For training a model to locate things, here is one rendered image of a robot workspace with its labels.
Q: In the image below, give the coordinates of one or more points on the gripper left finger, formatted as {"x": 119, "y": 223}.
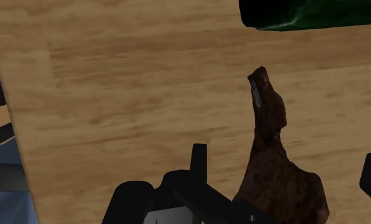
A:
{"x": 198, "y": 158}

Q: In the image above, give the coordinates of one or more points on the light wooden table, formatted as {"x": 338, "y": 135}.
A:
{"x": 141, "y": 93}

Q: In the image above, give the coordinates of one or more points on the brown lumpy figure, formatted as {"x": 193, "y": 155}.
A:
{"x": 275, "y": 186}

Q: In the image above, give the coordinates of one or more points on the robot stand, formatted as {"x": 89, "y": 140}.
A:
{"x": 312, "y": 12}

